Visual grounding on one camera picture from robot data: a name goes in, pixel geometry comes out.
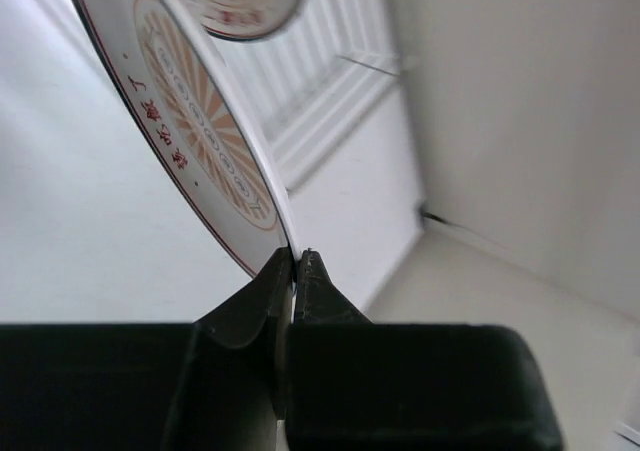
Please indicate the wire dish rack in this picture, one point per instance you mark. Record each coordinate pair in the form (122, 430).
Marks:
(316, 80)

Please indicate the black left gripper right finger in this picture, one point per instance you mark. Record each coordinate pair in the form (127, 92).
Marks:
(352, 384)

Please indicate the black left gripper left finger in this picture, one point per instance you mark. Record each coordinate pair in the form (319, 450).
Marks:
(211, 384)

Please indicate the orange sunburst plate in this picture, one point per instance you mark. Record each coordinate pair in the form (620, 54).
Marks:
(240, 1)
(199, 124)

